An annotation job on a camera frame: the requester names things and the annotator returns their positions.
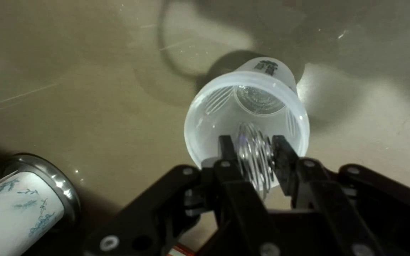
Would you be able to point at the small translucent white shaker cup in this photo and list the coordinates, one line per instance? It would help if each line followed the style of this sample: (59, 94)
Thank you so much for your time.
(205, 122)

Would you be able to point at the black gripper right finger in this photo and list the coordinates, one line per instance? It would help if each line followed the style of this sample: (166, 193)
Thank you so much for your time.
(338, 203)

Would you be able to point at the paper towel roll on holder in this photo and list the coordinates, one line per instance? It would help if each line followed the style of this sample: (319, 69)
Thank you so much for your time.
(15, 213)

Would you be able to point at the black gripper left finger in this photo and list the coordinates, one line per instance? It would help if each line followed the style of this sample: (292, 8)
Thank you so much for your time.
(234, 189)

